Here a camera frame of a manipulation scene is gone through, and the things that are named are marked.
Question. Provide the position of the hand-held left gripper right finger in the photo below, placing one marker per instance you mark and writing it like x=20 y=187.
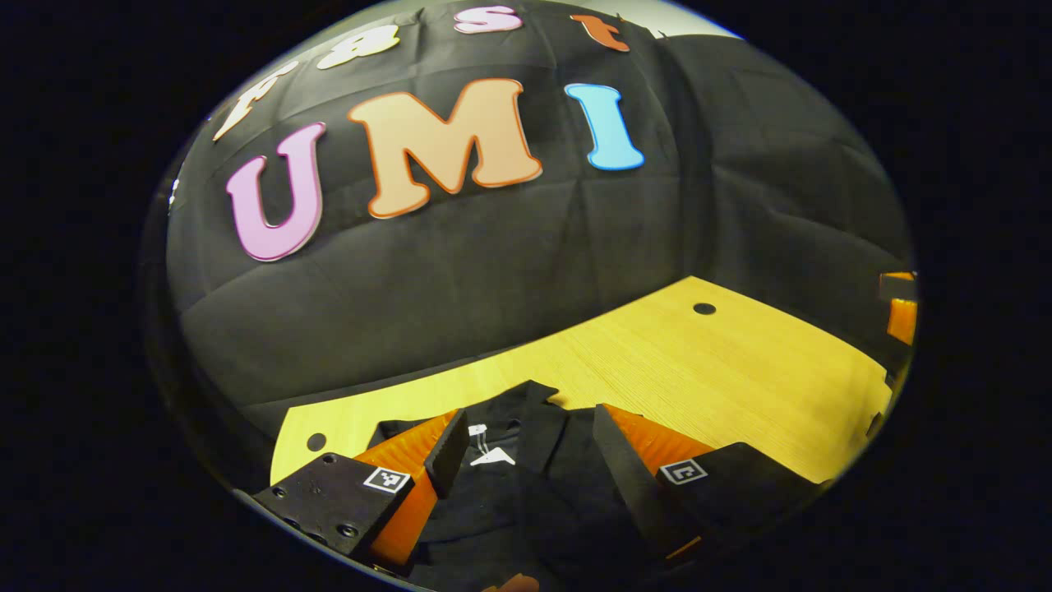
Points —
x=629 y=485

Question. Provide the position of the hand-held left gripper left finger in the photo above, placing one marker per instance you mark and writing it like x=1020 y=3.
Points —
x=449 y=456

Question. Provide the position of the black button-up garment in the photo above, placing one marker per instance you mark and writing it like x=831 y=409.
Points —
x=526 y=501

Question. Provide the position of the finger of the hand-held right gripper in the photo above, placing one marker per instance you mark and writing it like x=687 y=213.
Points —
x=902 y=316

